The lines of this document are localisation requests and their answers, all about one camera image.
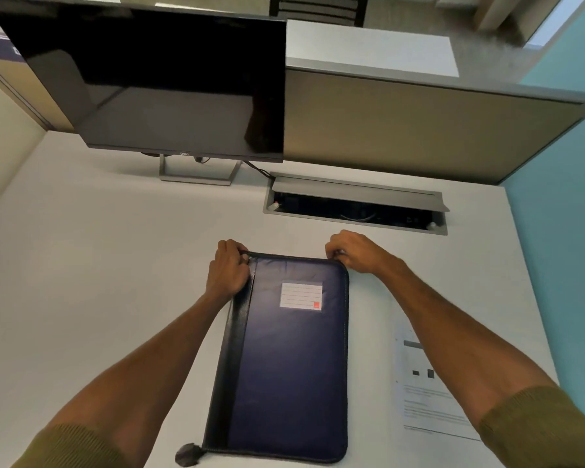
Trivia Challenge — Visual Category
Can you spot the beige desk partition panel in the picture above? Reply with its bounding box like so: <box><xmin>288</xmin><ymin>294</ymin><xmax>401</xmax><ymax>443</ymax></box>
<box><xmin>284</xmin><ymin>58</ymin><xmax>585</xmax><ymax>186</ymax></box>

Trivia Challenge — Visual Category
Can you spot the printed paper sheet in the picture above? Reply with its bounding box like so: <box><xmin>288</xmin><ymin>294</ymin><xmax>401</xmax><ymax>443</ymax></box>
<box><xmin>395</xmin><ymin>314</ymin><xmax>482</xmax><ymax>442</ymax></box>

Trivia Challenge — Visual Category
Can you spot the black monitor cable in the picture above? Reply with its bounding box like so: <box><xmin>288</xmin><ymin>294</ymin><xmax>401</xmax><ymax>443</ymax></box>
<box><xmin>194</xmin><ymin>157</ymin><xmax>275</xmax><ymax>180</ymax></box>

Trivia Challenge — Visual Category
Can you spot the person's left hand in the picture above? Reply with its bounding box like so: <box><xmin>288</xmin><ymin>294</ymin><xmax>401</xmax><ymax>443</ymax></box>
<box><xmin>205</xmin><ymin>240</ymin><xmax>251</xmax><ymax>304</ymax></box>

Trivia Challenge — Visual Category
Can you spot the white neighbouring desk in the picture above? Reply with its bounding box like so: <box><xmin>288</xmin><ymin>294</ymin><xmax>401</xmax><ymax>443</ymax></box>
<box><xmin>286</xmin><ymin>19</ymin><xmax>460</xmax><ymax>78</ymax></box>

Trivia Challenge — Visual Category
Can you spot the person's right forearm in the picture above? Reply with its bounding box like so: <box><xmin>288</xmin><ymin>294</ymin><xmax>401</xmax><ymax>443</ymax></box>
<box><xmin>378</xmin><ymin>257</ymin><xmax>585</xmax><ymax>468</ymax></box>

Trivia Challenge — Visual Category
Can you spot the dark chair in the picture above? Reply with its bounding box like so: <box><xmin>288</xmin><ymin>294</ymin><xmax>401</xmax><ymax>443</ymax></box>
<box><xmin>269</xmin><ymin>0</ymin><xmax>369</xmax><ymax>28</ymax></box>

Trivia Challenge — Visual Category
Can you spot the dark blue zippered folder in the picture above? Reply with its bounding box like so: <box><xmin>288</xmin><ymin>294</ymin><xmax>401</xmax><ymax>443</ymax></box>
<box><xmin>175</xmin><ymin>252</ymin><xmax>350</xmax><ymax>468</ymax></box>

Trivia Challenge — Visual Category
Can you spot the grey desk cable box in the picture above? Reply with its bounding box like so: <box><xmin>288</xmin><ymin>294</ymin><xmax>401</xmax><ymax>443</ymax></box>
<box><xmin>263</xmin><ymin>173</ymin><xmax>450</xmax><ymax>236</ymax></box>

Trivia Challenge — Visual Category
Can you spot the person's left forearm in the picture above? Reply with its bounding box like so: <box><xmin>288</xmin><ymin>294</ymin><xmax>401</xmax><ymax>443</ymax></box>
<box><xmin>11</xmin><ymin>292</ymin><xmax>235</xmax><ymax>468</ymax></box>

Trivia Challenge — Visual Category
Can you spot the grey monitor stand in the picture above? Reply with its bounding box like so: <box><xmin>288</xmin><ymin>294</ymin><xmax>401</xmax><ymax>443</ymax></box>
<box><xmin>158</xmin><ymin>154</ymin><xmax>243</xmax><ymax>186</ymax></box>

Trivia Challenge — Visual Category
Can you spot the black computer monitor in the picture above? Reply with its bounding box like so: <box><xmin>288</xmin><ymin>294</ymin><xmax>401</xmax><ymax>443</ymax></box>
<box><xmin>0</xmin><ymin>0</ymin><xmax>287</xmax><ymax>163</ymax></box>

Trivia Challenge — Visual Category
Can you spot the person's right hand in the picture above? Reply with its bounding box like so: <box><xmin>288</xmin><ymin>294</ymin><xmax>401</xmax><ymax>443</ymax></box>
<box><xmin>325</xmin><ymin>230</ymin><xmax>396</xmax><ymax>275</ymax></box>

